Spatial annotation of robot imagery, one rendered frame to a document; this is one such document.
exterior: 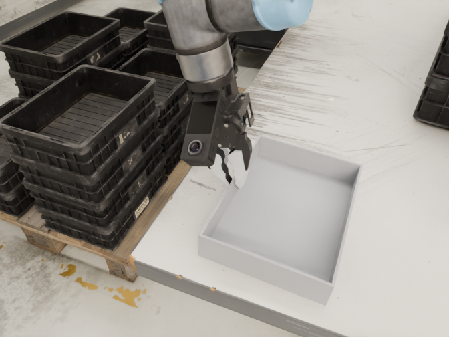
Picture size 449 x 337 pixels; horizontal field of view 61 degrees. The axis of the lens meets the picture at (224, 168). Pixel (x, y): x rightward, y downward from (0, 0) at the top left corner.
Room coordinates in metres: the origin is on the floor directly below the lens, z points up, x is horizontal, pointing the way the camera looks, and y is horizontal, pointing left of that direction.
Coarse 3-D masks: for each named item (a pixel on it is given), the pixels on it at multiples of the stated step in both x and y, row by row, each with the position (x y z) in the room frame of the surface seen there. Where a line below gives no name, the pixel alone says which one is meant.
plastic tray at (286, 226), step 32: (256, 160) 0.58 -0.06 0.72; (288, 160) 0.58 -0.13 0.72; (320, 160) 0.55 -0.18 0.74; (224, 192) 0.45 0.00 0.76; (256, 192) 0.49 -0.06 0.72; (288, 192) 0.50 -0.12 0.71; (320, 192) 0.50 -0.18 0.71; (352, 192) 0.48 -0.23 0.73; (224, 224) 0.42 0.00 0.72; (256, 224) 0.42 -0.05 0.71; (288, 224) 0.42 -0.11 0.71; (320, 224) 0.42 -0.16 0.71; (224, 256) 0.34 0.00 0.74; (256, 256) 0.32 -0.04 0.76; (288, 256) 0.36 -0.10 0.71; (320, 256) 0.36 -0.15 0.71; (288, 288) 0.30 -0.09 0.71; (320, 288) 0.28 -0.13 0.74
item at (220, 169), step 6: (222, 150) 0.50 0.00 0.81; (228, 150) 0.54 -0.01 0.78; (216, 156) 0.48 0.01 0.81; (222, 156) 0.49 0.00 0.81; (216, 162) 0.48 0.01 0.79; (222, 162) 0.49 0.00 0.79; (216, 168) 0.48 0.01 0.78; (222, 168) 0.48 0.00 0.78; (228, 168) 0.49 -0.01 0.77; (216, 174) 0.48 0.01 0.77; (222, 174) 0.48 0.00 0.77; (228, 174) 0.49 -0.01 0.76; (222, 180) 0.48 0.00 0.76; (228, 180) 0.48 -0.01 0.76
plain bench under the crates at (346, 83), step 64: (320, 0) 1.58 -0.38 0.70; (384, 0) 1.58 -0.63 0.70; (448, 0) 1.58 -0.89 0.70; (320, 64) 1.03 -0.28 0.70; (384, 64) 1.03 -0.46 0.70; (256, 128) 0.71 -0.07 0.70; (320, 128) 0.71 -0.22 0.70; (384, 128) 0.71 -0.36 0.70; (192, 192) 0.51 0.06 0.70; (384, 192) 0.51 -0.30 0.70; (448, 192) 0.51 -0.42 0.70; (192, 256) 0.37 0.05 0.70; (384, 256) 0.37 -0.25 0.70; (448, 256) 0.37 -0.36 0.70; (320, 320) 0.26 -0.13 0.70; (384, 320) 0.26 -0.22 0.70; (448, 320) 0.26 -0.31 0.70
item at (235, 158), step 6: (234, 150) 0.48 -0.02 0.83; (240, 150) 0.47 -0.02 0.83; (228, 156) 0.48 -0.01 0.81; (234, 156) 0.47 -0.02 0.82; (240, 156) 0.47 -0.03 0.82; (234, 162) 0.47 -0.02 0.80; (240, 162) 0.47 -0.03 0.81; (234, 168) 0.47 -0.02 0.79; (240, 168) 0.47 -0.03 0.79; (234, 174) 0.47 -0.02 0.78; (240, 174) 0.47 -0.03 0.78; (246, 174) 0.47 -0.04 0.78; (240, 180) 0.47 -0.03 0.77; (240, 186) 0.48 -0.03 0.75
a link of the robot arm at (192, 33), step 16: (160, 0) 0.50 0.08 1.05; (176, 0) 0.49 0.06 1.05; (192, 0) 0.48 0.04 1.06; (176, 16) 0.49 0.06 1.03; (192, 16) 0.48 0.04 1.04; (176, 32) 0.49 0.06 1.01; (192, 32) 0.48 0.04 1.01; (208, 32) 0.49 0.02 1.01; (176, 48) 0.50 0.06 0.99; (192, 48) 0.48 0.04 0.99; (208, 48) 0.48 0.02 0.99
